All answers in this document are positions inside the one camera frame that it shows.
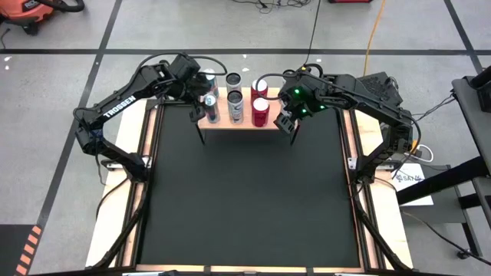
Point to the white yellow Celsius can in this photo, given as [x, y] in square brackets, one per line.
[235, 109]

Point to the black mat orange stripes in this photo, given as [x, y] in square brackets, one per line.
[15, 249]

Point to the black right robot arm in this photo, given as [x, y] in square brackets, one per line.
[368, 103]

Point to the wooden shelf black legs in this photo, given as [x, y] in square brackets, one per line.
[241, 122]

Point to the black aluminium table frame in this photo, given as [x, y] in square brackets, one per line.
[345, 153]

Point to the dark blue slim can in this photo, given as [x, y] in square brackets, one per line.
[211, 111]

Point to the black table mat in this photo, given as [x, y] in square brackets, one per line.
[249, 191]

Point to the white printed paper sheet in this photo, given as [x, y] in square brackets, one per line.
[410, 184]

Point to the yellow power splitter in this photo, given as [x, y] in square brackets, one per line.
[415, 145]

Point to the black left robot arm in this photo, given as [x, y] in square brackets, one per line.
[119, 107]

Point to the red Coca-Cola can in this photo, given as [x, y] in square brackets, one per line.
[260, 92]
[261, 113]

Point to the black metal stand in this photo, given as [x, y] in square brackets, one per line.
[441, 184]

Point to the orange shop vacuum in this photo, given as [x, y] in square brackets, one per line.
[23, 11]

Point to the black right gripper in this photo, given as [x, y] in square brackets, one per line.
[291, 107]

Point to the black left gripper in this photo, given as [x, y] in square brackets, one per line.
[193, 94]

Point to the teal white slim can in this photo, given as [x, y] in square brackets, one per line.
[214, 86]

